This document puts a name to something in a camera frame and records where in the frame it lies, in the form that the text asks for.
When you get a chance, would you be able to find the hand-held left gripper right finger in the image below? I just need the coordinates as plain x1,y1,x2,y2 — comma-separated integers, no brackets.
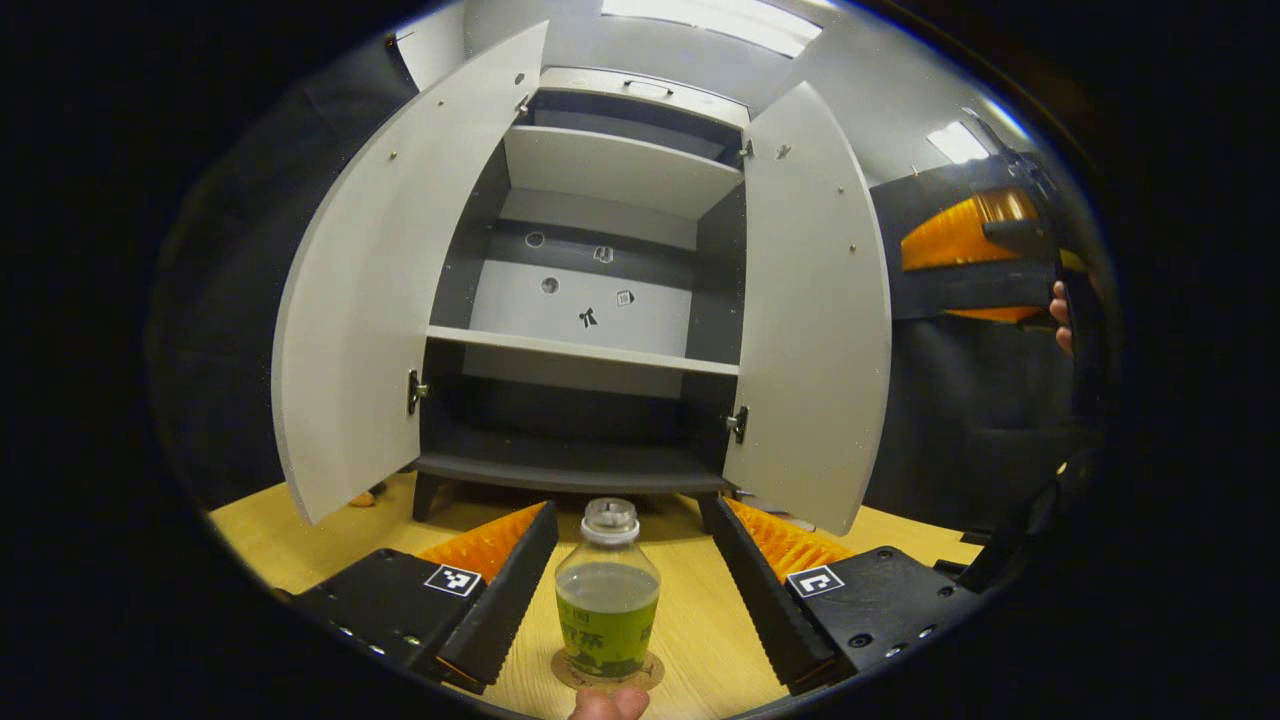
697,493,986,698

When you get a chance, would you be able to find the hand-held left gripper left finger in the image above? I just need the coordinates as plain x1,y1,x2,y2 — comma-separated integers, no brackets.
290,500,561,696

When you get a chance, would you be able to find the ceiling light panel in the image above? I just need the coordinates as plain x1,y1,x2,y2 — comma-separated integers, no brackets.
925,120,992,166
600,0,823,58

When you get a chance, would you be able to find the white cabinet shelf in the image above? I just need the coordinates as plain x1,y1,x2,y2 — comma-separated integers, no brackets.
427,325,741,378
503,125,746,221

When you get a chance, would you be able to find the white cabinet door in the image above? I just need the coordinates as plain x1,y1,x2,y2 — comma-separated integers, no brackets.
722,80,894,538
272,20,551,526

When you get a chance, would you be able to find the green label drink bottle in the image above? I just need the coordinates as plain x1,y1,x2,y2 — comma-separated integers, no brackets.
555,497,662,681

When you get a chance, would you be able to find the round brown coaster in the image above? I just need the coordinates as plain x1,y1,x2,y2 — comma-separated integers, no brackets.
550,648,666,694

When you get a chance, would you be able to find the black backdrop cloth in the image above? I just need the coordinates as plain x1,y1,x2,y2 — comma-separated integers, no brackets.
150,40,1111,546

